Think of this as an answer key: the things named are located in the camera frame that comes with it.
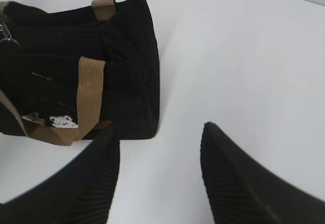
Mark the silver zipper pull with ring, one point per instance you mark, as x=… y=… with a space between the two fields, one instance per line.
x=6 y=37

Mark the black tote bag tan handles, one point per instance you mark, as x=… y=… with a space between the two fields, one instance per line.
x=79 y=71

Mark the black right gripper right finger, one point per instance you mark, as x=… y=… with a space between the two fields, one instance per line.
x=240 y=190

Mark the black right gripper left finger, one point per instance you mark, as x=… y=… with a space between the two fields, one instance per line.
x=81 y=192

